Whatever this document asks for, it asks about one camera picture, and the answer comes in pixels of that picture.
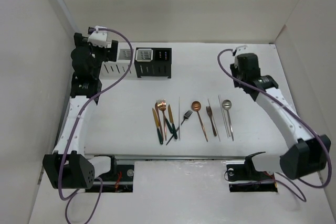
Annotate white slotted utensil container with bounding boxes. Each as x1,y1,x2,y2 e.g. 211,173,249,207
100,49,131,79

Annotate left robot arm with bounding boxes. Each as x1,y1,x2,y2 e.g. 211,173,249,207
43,31,118,189

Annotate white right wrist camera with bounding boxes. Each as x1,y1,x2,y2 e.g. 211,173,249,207
232,45,248,68

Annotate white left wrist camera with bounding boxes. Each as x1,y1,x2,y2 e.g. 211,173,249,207
87,26,108,48

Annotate white insert in black container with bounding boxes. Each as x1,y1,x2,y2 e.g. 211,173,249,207
135,48,153,62

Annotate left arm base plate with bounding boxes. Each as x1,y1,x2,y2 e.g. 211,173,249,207
99,161,135,193

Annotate copper spoon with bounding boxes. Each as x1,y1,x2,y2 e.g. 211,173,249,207
191,101,208,142

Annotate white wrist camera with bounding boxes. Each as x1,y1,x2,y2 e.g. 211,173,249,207
87,26,108,48
232,45,248,68

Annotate aluminium frame rail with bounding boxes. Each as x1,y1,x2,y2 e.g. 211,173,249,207
51,97,71,154

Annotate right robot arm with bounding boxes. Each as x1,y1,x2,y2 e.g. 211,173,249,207
230,53,331,179

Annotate small copper fork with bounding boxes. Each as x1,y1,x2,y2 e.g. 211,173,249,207
206,106,217,136

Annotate black fork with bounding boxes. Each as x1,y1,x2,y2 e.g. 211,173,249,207
176,110,193,140

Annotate gold knife green handle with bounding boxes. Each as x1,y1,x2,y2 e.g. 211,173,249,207
168,105,176,135
152,108,163,145

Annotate silver spoon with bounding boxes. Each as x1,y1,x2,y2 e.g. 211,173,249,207
222,99,234,141

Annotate black slotted utensil container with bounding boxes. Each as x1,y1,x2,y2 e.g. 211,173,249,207
134,47,172,79

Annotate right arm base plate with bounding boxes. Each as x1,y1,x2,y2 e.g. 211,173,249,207
226,164,278,193

